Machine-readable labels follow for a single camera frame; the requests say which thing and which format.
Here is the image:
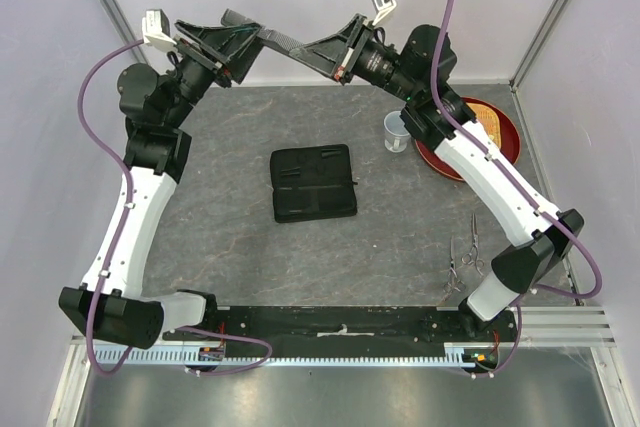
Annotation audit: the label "aluminium front frame rail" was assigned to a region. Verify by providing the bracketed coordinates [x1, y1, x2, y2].
[69, 304, 616, 347]

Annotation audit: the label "blue slotted cable duct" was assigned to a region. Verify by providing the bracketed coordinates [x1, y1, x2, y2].
[126, 342, 500, 367]

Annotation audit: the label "woven bamboo basket tray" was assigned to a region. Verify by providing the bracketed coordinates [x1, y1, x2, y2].
[467, 100, 502, 148]

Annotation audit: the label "black zippered tool case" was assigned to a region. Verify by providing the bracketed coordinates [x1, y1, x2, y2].
[269, 144, 358, 223]

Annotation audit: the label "silver hair scissors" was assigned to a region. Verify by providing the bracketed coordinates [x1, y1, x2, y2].
[461, 213, 484, 276]

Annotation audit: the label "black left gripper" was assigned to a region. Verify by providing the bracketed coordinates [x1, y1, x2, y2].
[164, 20, 265, 129]

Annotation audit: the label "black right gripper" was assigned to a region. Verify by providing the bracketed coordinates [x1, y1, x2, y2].
[291, 13, 422, 103]

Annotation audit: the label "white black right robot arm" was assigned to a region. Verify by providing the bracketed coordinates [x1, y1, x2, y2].
[289, 15, 584, 341]

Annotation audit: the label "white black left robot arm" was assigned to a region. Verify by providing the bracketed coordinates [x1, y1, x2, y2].
[58, 11, 262, 349]

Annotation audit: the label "black wide-tooth comb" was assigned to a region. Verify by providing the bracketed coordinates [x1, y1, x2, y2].
[220, 9, 303, 56]

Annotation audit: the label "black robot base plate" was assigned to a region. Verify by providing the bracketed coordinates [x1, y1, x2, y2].
[194, 306, 517, 360]

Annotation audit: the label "silver thinning scissors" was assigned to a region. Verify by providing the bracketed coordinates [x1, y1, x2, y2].
[443, 237, 466, 297]

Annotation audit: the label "pale blue footed mug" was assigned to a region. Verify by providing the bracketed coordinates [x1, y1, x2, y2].
[383, 111, 411, 153]

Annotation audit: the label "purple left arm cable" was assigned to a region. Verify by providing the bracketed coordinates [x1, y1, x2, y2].
[78, 38, 275, 378]

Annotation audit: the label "round red lacquer tray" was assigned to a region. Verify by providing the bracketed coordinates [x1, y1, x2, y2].
[414, 96, 522, 183]

